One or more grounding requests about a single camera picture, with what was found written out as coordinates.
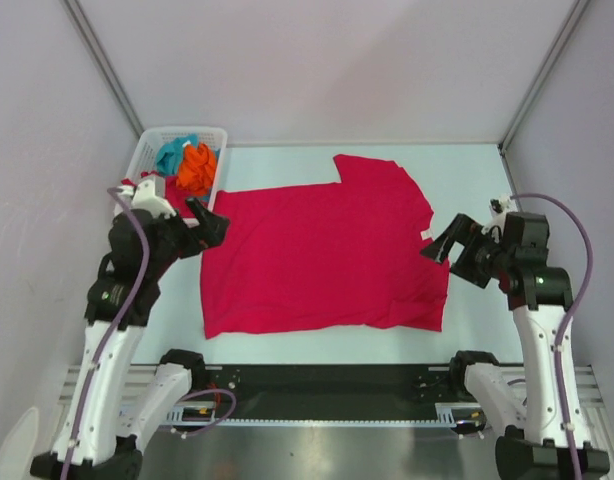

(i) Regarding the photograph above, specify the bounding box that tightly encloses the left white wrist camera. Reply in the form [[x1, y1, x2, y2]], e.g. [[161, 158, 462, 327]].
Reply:
[[114, 175, 177, 218]]

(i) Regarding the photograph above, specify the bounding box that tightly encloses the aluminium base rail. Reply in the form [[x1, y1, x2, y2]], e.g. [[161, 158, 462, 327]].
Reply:
[[57, 365, 603, 405]]

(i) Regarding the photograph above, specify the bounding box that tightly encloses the orange t shirt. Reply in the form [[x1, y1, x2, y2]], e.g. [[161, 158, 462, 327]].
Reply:
[[176, 142, 218, 197]]

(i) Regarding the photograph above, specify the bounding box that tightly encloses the aluminium frame post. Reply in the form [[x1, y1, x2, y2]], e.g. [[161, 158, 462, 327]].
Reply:
[[498, 0, 591, 156], [59, 0, 145, 140]]

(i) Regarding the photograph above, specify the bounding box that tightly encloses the teal t shirt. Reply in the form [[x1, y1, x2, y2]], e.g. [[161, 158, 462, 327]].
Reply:
[[155, 134, 221, 177]]

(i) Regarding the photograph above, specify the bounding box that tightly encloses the right aluminium frame post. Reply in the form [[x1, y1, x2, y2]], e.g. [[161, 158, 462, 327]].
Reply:
[[498, 0, 591, 156]]

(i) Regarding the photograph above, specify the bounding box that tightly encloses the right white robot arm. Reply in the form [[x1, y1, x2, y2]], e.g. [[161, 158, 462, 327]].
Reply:
[[421, 211, 610, 479]]

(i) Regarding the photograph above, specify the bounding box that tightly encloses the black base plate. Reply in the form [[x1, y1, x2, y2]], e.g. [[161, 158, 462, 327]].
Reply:
[[194, 364, 475, 409]]

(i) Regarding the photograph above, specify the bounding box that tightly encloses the left aluminium frame post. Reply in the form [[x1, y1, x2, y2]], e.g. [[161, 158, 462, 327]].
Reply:
[[59, 0, 145, 140]]

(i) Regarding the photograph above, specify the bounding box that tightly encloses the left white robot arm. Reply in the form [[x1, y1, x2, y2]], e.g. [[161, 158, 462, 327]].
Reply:
[[30, 198, 230, 479]]

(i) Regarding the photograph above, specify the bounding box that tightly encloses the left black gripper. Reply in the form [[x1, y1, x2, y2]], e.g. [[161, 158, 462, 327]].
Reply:
[[147, 194, 230, 275]]

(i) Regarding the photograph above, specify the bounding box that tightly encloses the slotted cable duct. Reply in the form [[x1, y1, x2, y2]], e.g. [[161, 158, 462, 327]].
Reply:
[[164, 403, 461, 427]]

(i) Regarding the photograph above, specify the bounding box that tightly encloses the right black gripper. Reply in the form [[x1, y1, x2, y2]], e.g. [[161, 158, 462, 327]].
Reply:
[[419, 213, 512, 289]]

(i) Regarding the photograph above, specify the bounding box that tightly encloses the red t shirt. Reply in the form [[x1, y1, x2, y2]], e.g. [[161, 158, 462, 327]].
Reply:
[[139, 171, 197, 225], [200, 154, 449, 338]]

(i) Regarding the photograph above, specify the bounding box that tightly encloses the white plastic laundry basket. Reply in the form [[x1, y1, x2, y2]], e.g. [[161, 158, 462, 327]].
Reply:
[[120, 126, 227, 209]]

